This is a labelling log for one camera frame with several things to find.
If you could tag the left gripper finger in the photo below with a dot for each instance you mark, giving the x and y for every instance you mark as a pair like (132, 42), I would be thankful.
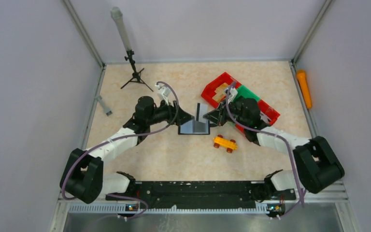
(175, 112)
(182, 117)

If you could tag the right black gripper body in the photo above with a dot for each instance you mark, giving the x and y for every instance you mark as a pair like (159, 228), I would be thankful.
(237, 113)

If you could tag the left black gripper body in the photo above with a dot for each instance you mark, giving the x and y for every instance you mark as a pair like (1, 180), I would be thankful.
(164, 113)

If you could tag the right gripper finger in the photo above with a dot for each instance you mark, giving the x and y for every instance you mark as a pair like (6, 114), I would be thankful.
(222, 114)
(213, 117)

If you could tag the black leather card holder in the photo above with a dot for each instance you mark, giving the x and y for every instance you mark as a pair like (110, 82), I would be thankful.
(197, 126)

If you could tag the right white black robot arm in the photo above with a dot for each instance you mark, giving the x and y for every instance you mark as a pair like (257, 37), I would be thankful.
(315, 165)

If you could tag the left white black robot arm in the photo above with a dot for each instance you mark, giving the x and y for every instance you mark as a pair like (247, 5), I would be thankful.
(84, 177)

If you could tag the green plastic bin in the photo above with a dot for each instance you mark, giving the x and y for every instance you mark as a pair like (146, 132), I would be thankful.
(244, 92)

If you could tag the red bin with plastic bags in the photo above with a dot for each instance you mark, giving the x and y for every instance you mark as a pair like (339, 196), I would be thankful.
(268, 114)

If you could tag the red bin with wooden blocks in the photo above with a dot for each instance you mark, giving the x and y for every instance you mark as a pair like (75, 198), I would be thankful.
(214, 92)

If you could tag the yellow toy brick car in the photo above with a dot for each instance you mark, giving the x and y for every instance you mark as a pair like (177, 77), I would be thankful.
(229, 145)

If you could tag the orange flashlight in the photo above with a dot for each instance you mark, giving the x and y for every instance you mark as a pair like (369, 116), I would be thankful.
(302, 81)

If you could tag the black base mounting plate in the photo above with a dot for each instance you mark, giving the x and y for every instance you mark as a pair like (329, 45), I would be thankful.
(206, 194)

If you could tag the black tripod with grey tube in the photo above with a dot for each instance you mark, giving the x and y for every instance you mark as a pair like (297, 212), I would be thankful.
(117, 17)

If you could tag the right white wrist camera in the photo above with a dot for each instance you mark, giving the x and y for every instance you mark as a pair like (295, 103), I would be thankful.
(231, 93)

